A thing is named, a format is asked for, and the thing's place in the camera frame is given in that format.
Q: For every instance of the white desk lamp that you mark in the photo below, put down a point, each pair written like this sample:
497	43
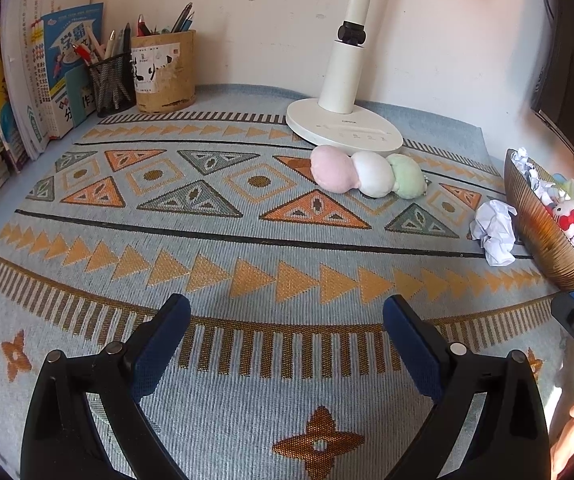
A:
347	125

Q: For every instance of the pile of paper balls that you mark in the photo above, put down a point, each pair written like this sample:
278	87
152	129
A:
522	160

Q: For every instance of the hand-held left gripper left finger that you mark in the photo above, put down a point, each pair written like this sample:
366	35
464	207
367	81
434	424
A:
162	350

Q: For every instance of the bamboo pen holder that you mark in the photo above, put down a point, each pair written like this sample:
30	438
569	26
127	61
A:
164	77

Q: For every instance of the blue cover workbook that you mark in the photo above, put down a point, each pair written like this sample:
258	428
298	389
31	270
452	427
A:
69	70

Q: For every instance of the black mesh pen holder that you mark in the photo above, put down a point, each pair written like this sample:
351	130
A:
112	87

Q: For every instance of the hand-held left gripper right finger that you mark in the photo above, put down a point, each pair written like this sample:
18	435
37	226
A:
414	350

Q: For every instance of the white cat plush red bow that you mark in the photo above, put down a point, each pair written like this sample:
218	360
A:
567	215

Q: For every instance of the plain dango plush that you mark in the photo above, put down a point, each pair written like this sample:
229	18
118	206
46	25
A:
372	172

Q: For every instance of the bunch of dark pens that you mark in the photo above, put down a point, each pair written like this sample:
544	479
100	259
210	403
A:
177	22

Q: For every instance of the crumpled white paper ball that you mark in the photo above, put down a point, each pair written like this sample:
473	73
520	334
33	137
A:
494	232

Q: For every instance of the patterned woven table mat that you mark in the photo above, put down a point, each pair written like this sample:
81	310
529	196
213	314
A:
217	240

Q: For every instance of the amber ribbed glass bowl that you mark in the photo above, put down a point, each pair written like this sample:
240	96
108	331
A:
542	240

